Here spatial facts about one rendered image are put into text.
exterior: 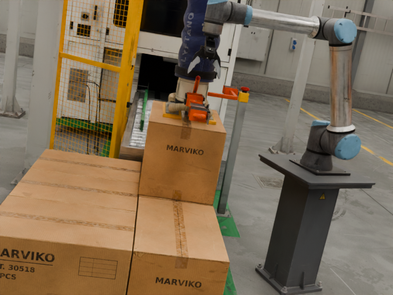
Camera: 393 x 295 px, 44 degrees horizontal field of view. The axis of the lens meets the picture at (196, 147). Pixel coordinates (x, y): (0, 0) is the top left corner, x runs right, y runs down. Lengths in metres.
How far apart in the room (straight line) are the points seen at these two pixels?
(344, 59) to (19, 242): 1.75
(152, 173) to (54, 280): 0.76
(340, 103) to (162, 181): 1.01
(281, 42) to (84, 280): 10.71
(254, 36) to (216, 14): 9.63
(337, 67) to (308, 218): 0.89
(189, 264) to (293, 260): 1.09
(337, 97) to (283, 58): 9.77
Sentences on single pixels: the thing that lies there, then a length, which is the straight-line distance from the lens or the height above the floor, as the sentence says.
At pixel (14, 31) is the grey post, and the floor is 0.98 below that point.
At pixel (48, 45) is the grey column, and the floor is 1.10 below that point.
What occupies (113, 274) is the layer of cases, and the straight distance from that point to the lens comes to 2.04.
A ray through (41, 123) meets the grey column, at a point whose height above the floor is 0.50.
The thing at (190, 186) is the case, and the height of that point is 0.63.
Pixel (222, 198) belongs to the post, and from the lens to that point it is 3.89.
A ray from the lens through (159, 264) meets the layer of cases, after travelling 2.01.
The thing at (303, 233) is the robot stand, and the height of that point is 0.38.
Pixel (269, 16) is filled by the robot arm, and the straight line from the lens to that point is 2.53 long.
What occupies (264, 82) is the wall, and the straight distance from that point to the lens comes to 12.18.
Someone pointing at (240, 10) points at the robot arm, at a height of 1.54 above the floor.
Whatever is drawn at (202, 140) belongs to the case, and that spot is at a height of 0.89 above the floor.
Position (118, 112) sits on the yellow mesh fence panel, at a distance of 3.87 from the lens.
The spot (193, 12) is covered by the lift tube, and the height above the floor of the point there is 1.50.
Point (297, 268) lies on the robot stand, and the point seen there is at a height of 0.15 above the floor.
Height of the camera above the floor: 1.46
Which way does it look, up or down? 15 degrees down
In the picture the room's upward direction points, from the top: 10 degrees clockwise
